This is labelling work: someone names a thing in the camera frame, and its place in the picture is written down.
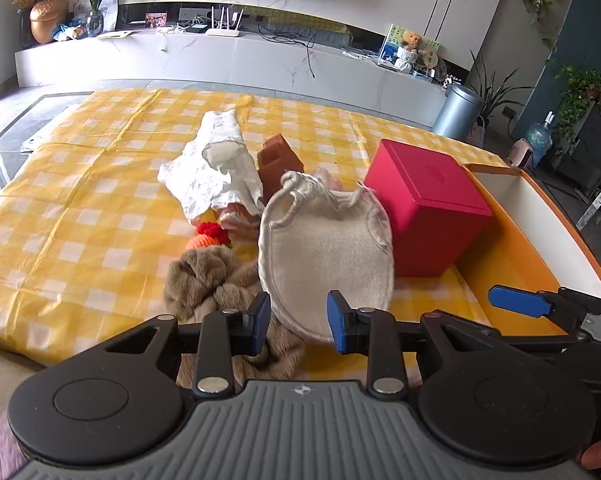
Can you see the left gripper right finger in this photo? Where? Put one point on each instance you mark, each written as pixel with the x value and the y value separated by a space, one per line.
pixel 374 334

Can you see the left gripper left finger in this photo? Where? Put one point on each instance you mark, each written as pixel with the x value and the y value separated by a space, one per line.
pixel 223 335

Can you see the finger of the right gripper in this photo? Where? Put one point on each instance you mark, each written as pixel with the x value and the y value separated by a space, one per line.
pixel 537 304

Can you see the brown braided plush towel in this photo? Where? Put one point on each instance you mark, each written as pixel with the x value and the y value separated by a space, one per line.
pixel 209 279

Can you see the orange crochet fruit toy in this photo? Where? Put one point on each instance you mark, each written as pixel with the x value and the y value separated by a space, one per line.
pixel 208 232

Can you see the beige bath mitt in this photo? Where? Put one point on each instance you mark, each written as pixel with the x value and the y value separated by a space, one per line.
pixel 313 240

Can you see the white cloth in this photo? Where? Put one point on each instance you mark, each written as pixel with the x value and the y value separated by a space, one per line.
pixel 214 170

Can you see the brown sponge block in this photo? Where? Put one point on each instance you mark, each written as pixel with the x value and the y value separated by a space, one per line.
pixel 275 158

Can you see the pink white crochet pad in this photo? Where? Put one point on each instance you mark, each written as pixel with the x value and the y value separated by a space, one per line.
pixel 239 223

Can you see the orange cardboard box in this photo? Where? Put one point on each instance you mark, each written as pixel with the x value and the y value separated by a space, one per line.
pixel 528 244

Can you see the red square box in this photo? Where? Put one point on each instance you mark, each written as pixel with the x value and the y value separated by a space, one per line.
pixel 434 208

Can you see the blue water jug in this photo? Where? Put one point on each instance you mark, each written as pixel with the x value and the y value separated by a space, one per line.
pixel 539 138

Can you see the grey metal trash can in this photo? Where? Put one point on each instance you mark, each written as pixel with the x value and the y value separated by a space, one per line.
pixel 459 112

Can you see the potted floor plant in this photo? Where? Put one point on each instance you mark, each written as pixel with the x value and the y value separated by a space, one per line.
pixel 493 95

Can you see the hanging ivy plant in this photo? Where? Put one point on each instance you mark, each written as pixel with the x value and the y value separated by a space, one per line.
pixel 571 78

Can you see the white marble tv bench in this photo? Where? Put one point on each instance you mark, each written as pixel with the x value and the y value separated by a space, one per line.
pixel 245 61

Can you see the purple fluffy blanket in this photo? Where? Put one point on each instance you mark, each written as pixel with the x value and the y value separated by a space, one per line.
pixel 11 457

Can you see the teddy bear figure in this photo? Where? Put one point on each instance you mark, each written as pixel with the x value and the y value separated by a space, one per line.
pixel 408 52

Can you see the white wifi router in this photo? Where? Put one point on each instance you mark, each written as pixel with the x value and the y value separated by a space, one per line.
pixel 227 24

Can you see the golden acorn jar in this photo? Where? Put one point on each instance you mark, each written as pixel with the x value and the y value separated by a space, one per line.
pixel 44 16

